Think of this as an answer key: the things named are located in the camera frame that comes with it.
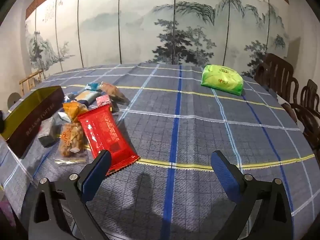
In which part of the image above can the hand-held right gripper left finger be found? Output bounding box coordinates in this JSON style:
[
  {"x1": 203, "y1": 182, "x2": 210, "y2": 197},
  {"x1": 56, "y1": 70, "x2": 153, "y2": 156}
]
[{"x1": 28, "y1": 150, "x2": 112, "y2": 240}]

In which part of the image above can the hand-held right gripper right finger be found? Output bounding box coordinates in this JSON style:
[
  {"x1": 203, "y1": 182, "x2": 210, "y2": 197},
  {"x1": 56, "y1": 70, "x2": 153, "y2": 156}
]
[{"x1": 210, "y1": 150, "x2": 293, "y2": 240}]

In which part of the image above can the red snack packet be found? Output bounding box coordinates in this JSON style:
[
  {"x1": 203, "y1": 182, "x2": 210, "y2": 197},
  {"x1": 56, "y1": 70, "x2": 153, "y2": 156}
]
[{"x1": 77, "y1": 105, "x2": 140, "y2": 176}]

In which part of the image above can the dark brown box gold inside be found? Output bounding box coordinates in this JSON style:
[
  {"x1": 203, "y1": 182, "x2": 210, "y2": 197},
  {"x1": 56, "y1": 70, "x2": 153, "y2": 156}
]
[{"x1": 0, "y1": 85, "x2": 65, "y2": 158}]

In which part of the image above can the clear bag of nut snacks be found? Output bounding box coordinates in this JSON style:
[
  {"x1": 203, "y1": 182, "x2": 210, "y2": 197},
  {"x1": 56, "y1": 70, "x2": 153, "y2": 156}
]
[{"x1": 54, "y1": 122, "x2": 87, "y2": 165}]

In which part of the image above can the grey plaid tablecloth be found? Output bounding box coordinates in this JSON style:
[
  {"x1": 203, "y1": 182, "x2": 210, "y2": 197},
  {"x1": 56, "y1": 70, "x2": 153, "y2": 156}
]
[{"x1": 0, "y1": 64, "x2": 316, "y2": 240}]

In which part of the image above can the dark grey snack packet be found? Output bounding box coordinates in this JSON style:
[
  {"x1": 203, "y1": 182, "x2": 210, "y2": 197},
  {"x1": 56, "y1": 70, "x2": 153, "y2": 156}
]
[{"x1": 38, "y1": 117, "x2": 62, "y2": 148}]

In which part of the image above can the orange snack packet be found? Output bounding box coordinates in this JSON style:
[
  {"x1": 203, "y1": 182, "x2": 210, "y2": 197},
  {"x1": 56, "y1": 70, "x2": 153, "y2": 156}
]
[{"x1": 62, "y1": 100, "x2": 89, "y2": 122}]

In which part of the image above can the pink patterned snack packet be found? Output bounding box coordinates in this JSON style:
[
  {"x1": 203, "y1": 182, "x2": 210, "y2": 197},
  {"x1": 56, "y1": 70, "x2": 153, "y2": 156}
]
[{"x1": 96, "y1": 94, "x2": 113, "y2": 111}]

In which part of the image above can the tan striped snack packet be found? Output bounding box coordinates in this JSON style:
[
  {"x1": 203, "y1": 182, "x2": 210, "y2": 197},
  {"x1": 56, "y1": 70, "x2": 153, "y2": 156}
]
[{"x1": 74, "y1": 91, "x2": 100, "y2": 107}]

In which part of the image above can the clear packet of brown snack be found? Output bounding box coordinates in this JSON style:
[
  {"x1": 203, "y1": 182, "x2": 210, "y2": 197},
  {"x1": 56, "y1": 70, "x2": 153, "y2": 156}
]
[{"x1": 99, "y1": 82, "x2": 130, "y2": 105}]

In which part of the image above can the green tissue pack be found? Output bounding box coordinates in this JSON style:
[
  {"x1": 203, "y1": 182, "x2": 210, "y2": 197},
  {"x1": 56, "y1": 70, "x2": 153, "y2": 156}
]
[{"x1": 201, "y1": 64, "x2": 244, "y2": 96}]

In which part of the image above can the dark wooden chair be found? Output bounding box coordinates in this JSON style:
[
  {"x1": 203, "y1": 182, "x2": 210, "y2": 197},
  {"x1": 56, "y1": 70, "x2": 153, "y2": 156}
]
[
  {"x1": 290, "y1": 79, "x2": 320, "y2": 150},
  {"x1": 254, "y1": 53, "x2": 300, "y2": 103}
]

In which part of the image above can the grey round disc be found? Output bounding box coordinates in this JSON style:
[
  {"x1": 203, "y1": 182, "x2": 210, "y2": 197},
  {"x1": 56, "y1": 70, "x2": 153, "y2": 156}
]
[{"x1": 7, "y1": 92, "x2": 22, "y2": 108}]

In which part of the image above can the landscape painted folding screen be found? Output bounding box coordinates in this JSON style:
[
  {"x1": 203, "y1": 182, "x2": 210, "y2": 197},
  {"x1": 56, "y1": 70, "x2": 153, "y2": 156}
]
[{"x1": 25, "y1": 0, "x2": 290, "y2": 78}]

